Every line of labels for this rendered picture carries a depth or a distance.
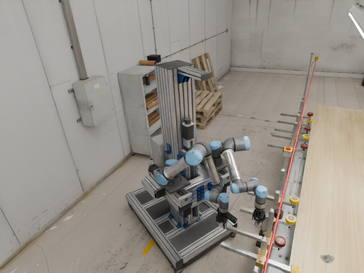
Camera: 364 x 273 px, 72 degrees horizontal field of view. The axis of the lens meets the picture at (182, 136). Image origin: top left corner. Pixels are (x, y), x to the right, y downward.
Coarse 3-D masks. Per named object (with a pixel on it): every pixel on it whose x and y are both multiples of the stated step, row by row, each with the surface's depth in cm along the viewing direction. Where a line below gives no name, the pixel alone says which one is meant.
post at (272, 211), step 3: (270, 210) 183; (273, 210) 182; (270, 213) 183; (273, 213) 182; (270, 216) 184; (273, 216) 183; (270, 219) 186; (270, 222) 187; (267, 225) 190; (270, 225) 188; (267, 228) 191; (270, 228) 190; (267, 231) 192; (270, 231) 191; (267, 234) 194; (270, 234) 192; (267, 249) 201
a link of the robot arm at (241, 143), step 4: (244, 136) 205; (236, 140) 202; (240, 140) 202; (244, 140) 202; (248, 140) 203; (236, 144) 201; (240, 144) 202; (244, 144) 202; (248, 144) 202; (236, 148) 202; (240, 148) 203; (244, 148) 203; (248, 148) 204
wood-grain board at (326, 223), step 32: (320, 128) 334; (352, 128) 329; (320, 160) 272; (352, 160) 269; (320, 192) 229; (352, 192) 227; (320, 224) 198; (352, 224) 196; (320, 256) 174; (352, 256) 173
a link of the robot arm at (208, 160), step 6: (204, 144) 190; (210, 150) 196; (210, 156) 197; (204, 162) 200; (210, 162) 198; (210, 168) 200; (210, 174) 202; (216, 174) 203; (216, 180) 204; (216, 186) 205; (222, 186) 209
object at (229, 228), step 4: (228, 228) 205; (232, 228) 205; (236, 228) 204; (236, 232) 203; (240, 232) 201; (244, 232) 200; (248, 232) 200; (248, 236) 199; (252, 236) 197; (256, 236) 196; (260, 236) 196; (260, 240) 195; (272, 244) 191; (280, 248) 189
